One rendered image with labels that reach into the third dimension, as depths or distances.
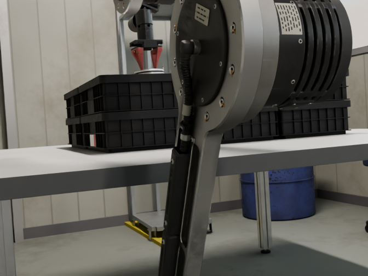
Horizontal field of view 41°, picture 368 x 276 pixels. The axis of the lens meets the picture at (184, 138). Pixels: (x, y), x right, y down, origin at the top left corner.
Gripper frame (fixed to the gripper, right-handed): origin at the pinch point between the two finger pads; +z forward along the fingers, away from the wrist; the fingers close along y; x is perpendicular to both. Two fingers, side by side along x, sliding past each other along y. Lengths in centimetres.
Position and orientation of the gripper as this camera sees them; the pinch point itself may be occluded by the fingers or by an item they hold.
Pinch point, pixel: (148, 68)
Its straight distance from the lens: 172.7
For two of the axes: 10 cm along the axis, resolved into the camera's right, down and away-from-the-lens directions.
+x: 4.3, -0.2, -9.0
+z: 0.9, 10.0, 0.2
